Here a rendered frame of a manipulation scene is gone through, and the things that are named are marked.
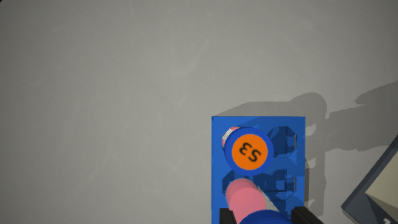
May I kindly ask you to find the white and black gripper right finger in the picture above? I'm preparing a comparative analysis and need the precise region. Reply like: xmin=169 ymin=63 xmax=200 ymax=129
xmin=291 ymin=206 xmax=324 ymax=224

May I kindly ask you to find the blue tube rack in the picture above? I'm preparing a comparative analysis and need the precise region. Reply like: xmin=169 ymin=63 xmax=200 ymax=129
xmin=211 ymin=116 xmax=305 ymax=224

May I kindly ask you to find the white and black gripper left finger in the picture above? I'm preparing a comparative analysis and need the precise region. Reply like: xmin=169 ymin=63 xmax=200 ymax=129
xmin=219 ymin=208 xmax=237 ymax=224

